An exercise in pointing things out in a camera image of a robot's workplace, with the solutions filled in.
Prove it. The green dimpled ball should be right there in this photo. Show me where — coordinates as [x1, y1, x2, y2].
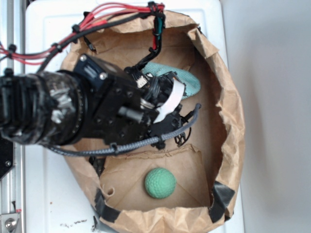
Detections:
[144, 167, 176, 199]

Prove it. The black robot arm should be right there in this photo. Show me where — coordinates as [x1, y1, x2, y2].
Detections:
[0, 54, 192, 146]

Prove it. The red wire bundle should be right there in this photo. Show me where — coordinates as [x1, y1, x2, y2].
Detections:
[0, 1, 166, 66]

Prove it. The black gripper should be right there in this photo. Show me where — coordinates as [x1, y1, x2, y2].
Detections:
[93, 70, 192, 150]

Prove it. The white plastic bin lid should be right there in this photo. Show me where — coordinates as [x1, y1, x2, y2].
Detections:
[23, 0, 227, 233]

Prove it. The grey braided cable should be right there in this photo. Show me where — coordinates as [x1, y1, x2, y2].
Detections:
[47, 103, 202, 157]

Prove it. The white ribbon cable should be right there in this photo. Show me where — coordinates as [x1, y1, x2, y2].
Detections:
[154, 79, 184, 123]

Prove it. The brown paper bag tray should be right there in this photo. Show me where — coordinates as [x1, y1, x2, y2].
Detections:
[65, 11, 245, 233]

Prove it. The light blue cloth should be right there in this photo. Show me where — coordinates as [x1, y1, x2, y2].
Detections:
[142, 62, 201, 100]

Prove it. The black mounting bracket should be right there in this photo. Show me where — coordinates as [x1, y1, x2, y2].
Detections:
[0, 137, 14, 180]

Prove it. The aluminium frame rail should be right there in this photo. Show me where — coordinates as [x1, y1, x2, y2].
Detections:
[0, 0, 26, 233]

